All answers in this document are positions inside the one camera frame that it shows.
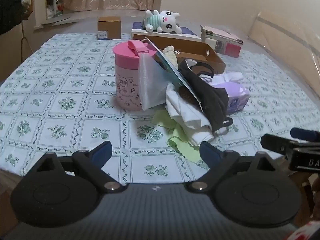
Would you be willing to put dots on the white cloth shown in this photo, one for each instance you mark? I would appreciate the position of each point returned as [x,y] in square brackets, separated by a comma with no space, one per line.
[190,122]

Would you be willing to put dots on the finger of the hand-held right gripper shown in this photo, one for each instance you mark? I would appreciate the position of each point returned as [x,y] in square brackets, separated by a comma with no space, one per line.
[306,135]
[275,143]

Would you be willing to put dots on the purple tissue pack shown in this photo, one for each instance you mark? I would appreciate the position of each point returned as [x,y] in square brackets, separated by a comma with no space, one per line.
[237,97]

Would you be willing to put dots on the brown fuzzy cloth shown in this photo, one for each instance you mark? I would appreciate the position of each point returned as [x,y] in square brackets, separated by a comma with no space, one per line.
[186,94]

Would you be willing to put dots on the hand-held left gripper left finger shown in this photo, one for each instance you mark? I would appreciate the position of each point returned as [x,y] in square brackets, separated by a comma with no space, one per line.
[102,150]

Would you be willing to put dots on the cardboard tray box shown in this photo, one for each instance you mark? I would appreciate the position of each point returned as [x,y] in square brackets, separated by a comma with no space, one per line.
[200,55]

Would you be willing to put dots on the white bunny plush toy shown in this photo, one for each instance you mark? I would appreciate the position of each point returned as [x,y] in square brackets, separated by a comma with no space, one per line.
[167,21]

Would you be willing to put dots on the blue and white box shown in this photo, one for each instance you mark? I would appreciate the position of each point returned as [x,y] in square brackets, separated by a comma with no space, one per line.
[187,31]

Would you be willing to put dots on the plastic wrapped wooden headboard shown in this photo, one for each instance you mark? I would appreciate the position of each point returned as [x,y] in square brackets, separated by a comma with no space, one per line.
[287,35]

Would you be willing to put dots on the stack of books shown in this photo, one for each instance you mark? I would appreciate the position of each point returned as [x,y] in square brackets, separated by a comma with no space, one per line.
[222,42]

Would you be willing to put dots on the gold clothes rack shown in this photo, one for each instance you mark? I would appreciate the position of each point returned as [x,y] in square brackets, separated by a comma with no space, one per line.
[23,40]

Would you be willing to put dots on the pink tumbler cup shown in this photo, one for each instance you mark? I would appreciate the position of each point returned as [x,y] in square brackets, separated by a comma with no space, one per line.
[125,80]

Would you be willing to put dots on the yellow towel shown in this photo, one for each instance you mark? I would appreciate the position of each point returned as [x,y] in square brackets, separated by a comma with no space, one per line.
[171,55]

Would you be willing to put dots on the black puffer jacket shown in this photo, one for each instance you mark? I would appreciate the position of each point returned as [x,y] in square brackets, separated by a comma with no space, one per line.
[10,5]

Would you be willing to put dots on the frosted plastic pouch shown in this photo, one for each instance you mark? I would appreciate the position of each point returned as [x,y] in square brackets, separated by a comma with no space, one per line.
[150,85]

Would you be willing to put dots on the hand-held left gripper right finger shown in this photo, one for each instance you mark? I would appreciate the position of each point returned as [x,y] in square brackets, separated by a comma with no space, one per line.
[208,152]

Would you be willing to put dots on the light green cloth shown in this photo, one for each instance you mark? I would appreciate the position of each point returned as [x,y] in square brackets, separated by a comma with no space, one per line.
[180,142]

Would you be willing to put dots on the dark grey cloth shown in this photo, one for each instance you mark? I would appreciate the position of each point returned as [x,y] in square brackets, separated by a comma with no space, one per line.
[212,100]

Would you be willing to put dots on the small cardboard box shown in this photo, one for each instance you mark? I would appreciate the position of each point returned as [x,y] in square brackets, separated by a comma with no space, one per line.
[110,27]

